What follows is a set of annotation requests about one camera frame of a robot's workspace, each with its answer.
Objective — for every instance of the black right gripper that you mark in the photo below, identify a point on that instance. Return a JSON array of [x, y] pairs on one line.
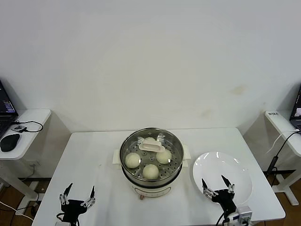
[[223, 200]]

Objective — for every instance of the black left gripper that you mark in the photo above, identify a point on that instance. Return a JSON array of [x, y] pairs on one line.
[[73, 209]]

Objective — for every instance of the white steamed baozi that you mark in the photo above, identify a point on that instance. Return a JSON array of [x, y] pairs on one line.
[[149, 140], [150, 171], [163, 157], [132, 161]]

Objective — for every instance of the glass pot lid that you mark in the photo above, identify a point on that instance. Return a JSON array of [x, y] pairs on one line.
[[152, 147]]

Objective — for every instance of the white round plate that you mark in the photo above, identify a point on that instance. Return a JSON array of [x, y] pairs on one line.
[[221, 164]]

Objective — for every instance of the cream electric cooking pot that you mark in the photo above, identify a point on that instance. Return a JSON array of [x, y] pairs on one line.
[[152, 189]]

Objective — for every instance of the black computer mouse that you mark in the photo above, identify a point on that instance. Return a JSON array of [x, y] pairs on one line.
[[9, 142]]

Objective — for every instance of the small black usb hub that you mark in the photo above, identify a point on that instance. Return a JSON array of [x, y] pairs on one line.
[[18, 128]]

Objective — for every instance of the labelled white side table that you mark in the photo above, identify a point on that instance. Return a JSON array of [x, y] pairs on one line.
[[282, 122]]

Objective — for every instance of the black laptop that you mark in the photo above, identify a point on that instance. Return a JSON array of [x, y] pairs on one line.
[[4, 113], [296, 110]]

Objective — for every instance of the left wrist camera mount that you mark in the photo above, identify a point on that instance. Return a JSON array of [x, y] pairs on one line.
[[62, 223]]

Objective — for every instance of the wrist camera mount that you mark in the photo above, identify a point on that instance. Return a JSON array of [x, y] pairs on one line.
[[62, 223], [243, 215]]

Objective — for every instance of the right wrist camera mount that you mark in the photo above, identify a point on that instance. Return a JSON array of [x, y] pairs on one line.
[[243, 215]]

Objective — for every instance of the white wall outlet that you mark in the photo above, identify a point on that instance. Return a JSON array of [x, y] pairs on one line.
[[33, 163]]

